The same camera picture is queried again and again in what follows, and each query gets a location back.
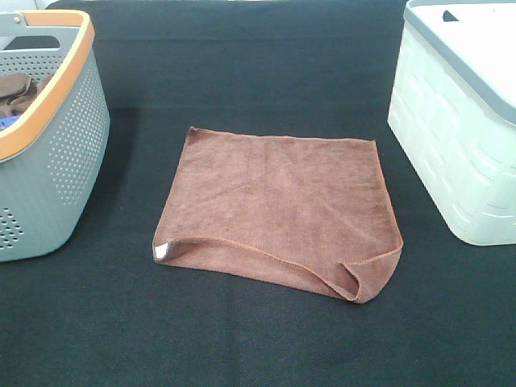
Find white lidded storage box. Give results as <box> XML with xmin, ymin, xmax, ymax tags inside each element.
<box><xmin>388</xmin><ymin>1</ymin><xmax>515</xmax><ymax>246</ymax></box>

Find grey perforated laundry basket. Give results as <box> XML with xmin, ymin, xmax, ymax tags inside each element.
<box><xmin>1</xmin><ymin>10</ymin><xmax>110</xmax><ymax>262</ymax></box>

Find brown towel in basket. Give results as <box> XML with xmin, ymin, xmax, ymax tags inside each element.
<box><xmin>1</xmin><ymin>73</ymin><xmax>53</xmax><ymax>118</ymax></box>

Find brown microfibre towel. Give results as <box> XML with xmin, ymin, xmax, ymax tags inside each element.
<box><xmin>152</xmin><ymin>127</ymin><xmax>403</xmax><ymax>303</ymax></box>

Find black table cloth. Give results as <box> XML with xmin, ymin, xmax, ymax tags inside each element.
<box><xmin>1</xmin><ymin>1</ymin><xmax>515</xmax><ymax>386</ymax></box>

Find blue cloth in basket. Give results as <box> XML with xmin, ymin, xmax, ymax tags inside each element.
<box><xmin>0</xmin><ymin>115</ymin><xmax>20</xmax><ymax>131</ymax></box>

